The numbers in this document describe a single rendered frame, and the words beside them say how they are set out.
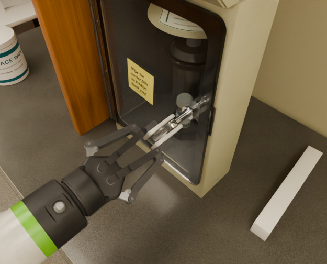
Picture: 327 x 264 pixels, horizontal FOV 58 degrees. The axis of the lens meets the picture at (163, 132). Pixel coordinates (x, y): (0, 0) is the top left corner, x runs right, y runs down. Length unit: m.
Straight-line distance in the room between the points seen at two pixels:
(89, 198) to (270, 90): 0.70
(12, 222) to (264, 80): 0.79
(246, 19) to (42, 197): 0.37
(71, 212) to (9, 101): 0.66
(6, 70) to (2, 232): 0.71
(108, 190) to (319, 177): 0.55
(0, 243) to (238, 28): 0.41
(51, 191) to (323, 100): 0.74
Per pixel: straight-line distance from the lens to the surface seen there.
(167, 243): 0.67
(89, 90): 0.79
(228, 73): 0.45
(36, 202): 0.46
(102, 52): 0.68
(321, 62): 0.88
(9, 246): 0.45
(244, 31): 0.44
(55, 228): 0.45
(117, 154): 0.51
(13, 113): 1.00
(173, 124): 0.50
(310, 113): 0.97
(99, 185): 0.49
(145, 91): 0.60
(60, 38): 0.69
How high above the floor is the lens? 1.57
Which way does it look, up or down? 48 degrees down
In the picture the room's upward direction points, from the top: straight up
